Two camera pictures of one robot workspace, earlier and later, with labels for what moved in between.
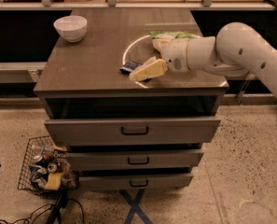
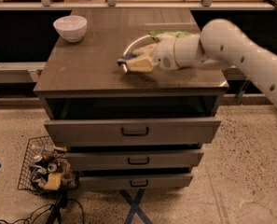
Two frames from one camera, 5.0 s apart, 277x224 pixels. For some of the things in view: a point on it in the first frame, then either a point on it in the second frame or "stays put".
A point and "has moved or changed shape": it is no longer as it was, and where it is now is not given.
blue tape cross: (135, 208) stays put
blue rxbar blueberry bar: (131, 66) has moved or changed shape
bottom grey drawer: (135, 181) stays put
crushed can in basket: (44, 165) stays put
